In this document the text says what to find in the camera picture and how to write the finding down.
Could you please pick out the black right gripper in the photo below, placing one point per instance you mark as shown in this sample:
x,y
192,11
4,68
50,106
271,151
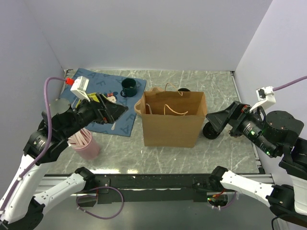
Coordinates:
x,y
217,119

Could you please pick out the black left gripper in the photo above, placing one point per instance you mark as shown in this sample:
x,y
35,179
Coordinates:
x,y
115,110

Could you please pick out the black cup stack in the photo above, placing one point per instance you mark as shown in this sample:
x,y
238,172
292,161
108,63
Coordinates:
x,y
183,90

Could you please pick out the brown paper bag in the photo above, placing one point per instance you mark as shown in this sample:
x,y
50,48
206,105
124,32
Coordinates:
x,y
172,118

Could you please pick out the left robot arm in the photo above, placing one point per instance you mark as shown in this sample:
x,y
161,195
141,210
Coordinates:
x,y
23,209

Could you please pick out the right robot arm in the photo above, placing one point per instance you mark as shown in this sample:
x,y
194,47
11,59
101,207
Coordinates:
x,y
282,152

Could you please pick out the black lid stack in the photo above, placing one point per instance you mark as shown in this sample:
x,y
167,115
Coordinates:
x,y
209,132

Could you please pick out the blue alphabet placemat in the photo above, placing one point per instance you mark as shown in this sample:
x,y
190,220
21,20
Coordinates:
x,y
105,83

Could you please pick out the green dotted plate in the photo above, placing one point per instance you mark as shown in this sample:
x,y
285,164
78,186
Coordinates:
x,y
91,96

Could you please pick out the dark green mug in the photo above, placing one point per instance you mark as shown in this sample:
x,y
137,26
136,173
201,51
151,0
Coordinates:
x,y
129,87

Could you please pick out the pink straw cup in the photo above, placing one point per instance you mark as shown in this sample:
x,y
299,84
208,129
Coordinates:
x,y
88,152

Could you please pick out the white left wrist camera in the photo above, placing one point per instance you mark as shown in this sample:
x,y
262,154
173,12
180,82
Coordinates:
x,y
78,87

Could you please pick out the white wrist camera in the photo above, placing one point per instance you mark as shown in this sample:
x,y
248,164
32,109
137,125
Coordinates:
x,y
78,87
266,98

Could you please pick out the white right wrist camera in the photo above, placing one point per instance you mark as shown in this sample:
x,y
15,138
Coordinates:
x,y
266,98

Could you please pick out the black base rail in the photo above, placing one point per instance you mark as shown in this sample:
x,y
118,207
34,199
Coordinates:
x,y
152,187

